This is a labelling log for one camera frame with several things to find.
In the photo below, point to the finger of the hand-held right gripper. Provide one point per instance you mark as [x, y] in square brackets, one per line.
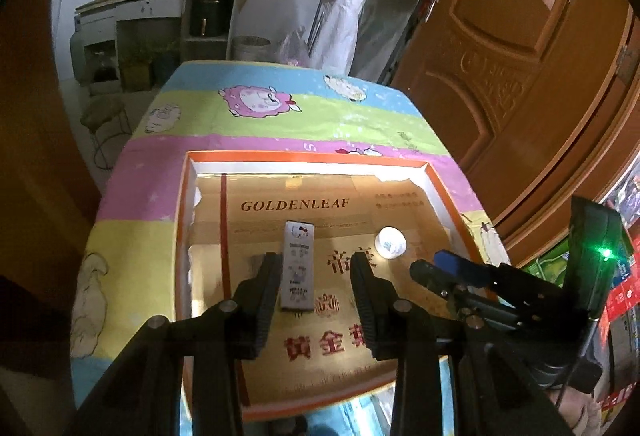
[452, 262]
[432, 278]

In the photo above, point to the carved wooden door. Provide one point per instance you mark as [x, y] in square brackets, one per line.
[525, 66]

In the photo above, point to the white kitchen counter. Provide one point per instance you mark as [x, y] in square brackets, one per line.
[145, 8]

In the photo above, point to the cartoon sheep printed blanket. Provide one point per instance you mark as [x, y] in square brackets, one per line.
[260, 126]

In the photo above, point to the white bottle cap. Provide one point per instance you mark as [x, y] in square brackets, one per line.
[391, 243]

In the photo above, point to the white bucket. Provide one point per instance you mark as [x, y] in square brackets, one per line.
[250, 48]

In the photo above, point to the orange-rimmed white box tray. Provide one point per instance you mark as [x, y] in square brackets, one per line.
[300, 162]

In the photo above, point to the metal-legged stool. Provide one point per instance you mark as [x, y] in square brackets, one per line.
[105, 112]

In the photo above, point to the brown wooden panel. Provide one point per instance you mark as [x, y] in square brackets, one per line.
[30, 116]

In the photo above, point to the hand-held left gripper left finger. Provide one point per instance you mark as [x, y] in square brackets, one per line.
[265, 298]

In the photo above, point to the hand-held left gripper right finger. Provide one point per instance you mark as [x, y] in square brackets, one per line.
[364, 306]

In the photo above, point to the white sack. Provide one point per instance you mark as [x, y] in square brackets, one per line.
[345, 31]

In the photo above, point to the black pot with gold trim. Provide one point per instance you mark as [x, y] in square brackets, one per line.
[206, 16]

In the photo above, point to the metal poles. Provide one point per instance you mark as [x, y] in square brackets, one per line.
[320, 16]

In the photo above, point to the white cartoon print box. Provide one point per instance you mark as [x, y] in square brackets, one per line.
[297, 261]

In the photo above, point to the gold printed cardboard sheet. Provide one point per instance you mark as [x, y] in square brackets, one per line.
[330, 188]

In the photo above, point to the pink plastic bag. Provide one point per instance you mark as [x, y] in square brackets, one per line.
[295, 48]

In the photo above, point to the person's right hand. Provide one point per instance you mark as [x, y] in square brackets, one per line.
[577, 418]

